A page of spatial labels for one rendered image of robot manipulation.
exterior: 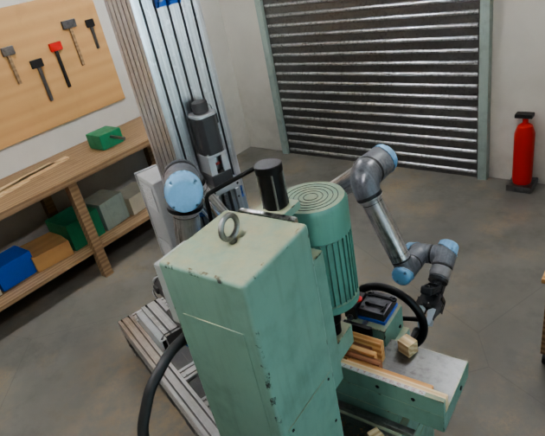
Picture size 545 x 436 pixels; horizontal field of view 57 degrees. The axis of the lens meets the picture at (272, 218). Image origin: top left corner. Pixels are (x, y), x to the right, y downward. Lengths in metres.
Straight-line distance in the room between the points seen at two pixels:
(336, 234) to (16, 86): 3.40
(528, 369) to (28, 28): 3.91
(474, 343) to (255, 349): 2.07
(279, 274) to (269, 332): 0.11
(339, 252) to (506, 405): 1.61
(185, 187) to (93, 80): 3.08
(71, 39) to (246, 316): 3.76
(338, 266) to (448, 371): 0.48
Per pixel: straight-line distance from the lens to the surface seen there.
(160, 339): 2.12
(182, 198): 1.56
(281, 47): 5.07
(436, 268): 1.95
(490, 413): 2.63
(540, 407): 2.69
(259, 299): 0.92
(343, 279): 1.27
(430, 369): 1.54
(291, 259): 0.98
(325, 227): 1.17
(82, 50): 4.52
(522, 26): 4.09
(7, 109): 4.24
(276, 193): 1.06
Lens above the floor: 2.03
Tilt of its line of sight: 29 degrees down
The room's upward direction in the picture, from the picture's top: 12 degrees counter-clockwise
